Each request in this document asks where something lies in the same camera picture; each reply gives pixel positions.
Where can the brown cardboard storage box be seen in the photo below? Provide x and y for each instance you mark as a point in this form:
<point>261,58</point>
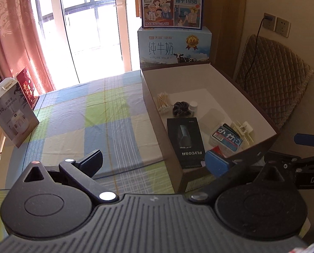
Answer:
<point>219,100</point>

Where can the black Flyco product box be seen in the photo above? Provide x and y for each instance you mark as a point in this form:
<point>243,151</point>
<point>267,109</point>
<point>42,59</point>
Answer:
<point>185,137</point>

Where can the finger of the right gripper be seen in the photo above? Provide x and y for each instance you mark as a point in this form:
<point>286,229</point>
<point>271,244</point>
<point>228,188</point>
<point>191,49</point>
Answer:
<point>304,139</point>

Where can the red gift box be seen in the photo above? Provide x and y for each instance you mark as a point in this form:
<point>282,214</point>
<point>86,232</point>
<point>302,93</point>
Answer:
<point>28,87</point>

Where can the cartoon picture milk box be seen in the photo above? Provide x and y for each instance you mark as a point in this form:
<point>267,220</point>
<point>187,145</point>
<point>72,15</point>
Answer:
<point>183,14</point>

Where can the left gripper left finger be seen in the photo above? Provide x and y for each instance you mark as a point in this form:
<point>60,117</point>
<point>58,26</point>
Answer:
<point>79,173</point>

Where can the white pill bottle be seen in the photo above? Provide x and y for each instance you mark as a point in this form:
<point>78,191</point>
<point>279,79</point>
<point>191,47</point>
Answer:
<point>193,106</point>

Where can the red snack packet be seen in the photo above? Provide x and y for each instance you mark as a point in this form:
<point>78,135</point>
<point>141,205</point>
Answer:
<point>217,151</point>

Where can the quilted brown chair cover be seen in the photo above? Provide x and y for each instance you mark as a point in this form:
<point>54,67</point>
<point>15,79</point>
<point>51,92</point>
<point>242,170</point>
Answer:
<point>274,77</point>

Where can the pink curtain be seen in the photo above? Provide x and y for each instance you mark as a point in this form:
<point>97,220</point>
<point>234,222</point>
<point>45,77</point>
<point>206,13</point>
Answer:
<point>20,46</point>

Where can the blue milk carton box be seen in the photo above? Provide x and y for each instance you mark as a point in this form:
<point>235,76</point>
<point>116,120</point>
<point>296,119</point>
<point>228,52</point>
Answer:
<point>160,46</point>

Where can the dark brown hair scrunchie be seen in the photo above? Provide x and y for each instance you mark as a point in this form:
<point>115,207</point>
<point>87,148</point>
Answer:
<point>181,110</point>

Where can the blue cotton swab pack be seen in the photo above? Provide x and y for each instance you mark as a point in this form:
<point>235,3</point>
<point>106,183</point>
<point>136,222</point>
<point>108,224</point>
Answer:
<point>228,140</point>

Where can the wall power socket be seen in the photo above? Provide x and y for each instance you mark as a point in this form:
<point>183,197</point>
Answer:
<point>276,24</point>

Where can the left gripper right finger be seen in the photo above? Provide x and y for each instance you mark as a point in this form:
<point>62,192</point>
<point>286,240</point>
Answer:
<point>225,172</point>

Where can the grey humidifier box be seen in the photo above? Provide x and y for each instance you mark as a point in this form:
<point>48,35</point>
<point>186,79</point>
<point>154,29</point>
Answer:
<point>17,118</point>

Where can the checkered tablecloth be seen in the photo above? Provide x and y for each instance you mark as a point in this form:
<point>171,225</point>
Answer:
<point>107,115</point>

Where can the cotton swabs bundle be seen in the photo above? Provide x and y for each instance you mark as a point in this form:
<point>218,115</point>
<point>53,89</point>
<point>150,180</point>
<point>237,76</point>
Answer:
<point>163,103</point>

